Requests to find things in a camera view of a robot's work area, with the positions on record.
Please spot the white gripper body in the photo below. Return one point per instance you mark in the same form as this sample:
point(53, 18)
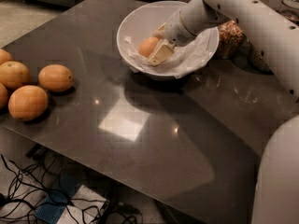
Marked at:
point(175, 31)

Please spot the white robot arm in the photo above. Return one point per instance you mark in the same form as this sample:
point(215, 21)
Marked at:
point(276, 198)

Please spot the white bowl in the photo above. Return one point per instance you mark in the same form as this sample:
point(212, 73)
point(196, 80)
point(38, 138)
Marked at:
point(143, 21)

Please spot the large front orange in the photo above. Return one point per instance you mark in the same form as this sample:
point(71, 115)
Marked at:
point(28, 103)

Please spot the white paper liner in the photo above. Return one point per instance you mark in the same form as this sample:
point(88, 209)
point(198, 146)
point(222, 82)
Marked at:
point(184, 61)

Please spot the glass jar of nuts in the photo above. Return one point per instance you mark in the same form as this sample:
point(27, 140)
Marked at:
point(231, 38)

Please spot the glass jar of cereal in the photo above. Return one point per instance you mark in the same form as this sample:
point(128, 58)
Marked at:
point(288, 9)

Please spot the orange top left edge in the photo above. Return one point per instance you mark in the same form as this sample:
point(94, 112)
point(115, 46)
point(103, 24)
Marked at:
point(5, 56)

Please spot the orange edge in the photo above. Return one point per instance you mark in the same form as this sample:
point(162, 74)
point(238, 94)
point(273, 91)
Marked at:
point(3, 96)
point(5, 56)

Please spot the orange left edge lower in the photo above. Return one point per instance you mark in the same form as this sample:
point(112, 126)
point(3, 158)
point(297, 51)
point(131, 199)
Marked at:
point(3, 96)

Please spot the white sheet on floor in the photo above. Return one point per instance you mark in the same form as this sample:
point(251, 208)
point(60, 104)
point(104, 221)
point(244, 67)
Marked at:
point(86, 206)

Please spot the blue box under table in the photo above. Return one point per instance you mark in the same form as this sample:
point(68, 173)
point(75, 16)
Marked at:
point(57, 200)

